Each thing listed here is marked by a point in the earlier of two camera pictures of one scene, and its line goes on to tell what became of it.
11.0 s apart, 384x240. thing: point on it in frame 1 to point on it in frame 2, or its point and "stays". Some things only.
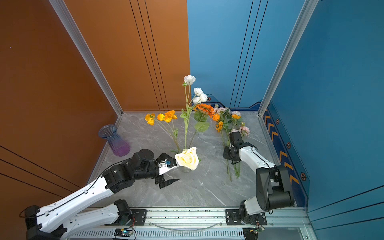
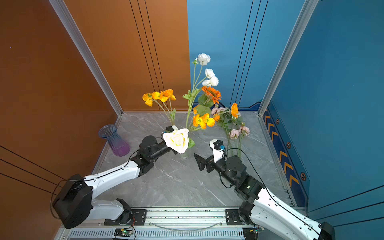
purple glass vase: [120, 147] stays
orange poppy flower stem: [166, 119] to [164, 97]
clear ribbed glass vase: [185, 169] to [187, 154]
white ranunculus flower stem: [199, 97] to [202, 60]
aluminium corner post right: [304, 15] stays
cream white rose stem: [188, 158] to [178, 140]
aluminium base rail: [202, 224] stays
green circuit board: [123, 232] stays
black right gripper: [225, 154] to [210, 162]
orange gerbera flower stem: [202, 111] to [205, 101]
